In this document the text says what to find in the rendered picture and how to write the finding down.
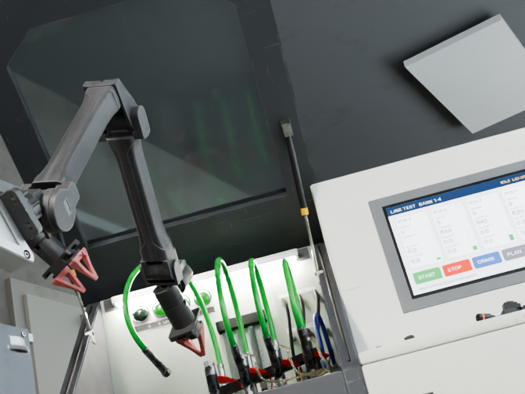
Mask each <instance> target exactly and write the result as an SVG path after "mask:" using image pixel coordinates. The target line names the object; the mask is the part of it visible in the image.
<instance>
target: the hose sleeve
mask: <svg viewBox="0 0 525 394"><path fill-rule="evenodd" d="M142 352H143V354H145V355H146V357H147V358H148V359H149V360H150V361H151V362H152V363H153V364H154V365H155V367H156V368H157V369H158V370H159V371H160V372H161V373H164V372H165V371H166V366H165V365H164V364H163V362H162V361H161V360H160V359H159V358H158V357H157V356H156V355H155V354H154V353H153V352H152V351H151V350H150V349H149V348H148V347H147V348H146V349H145V350H144V351H142Z"/></svg>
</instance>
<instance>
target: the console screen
mask: <svg viewBox="0 0 525 394"><path fill-rule="evenodd" d="M368 203H369V206H370V211H371V213H372V216H373V220H374V223H375V225H376V228H377V233H378V235H379V238H380V242H381V245H382V247H383V251H384V255H385V257H386V260H387V264H388V266H389V270H390V272H391V276H392V279H393V282H394V284H395V289H396V292H397V294H398V298H399V301H400V303H401V307H402V311H403V313H409V312H413V311H416V310H421V309H424V308H427V307H431V306H436V305H439V304H442V303H448V302H451V301H455V300H457V299H463V298H466V297H470V296H475V295H478V294H481V293H485V292H490V291H493V290H496V289H500V288H505V287H509V286H511V285H517V284H520V283H524V282H525V160H522V161H519V162H515V163H510V164H507V165H504V166H500V167H496V168H492V169H489V170H484V171H481V172H477V173H475V174H469V175H466V176H462V177H457V178H454V179H451V180H448V181H442V182H439V183H437V184H431V185H428V186H425V187H422V188H416V189H413V190H410V191H407V192H402V193H398V194H395V195H390V196H387V197H383V198H380V199H375V200H372V201H369V202H368Z"/></svg>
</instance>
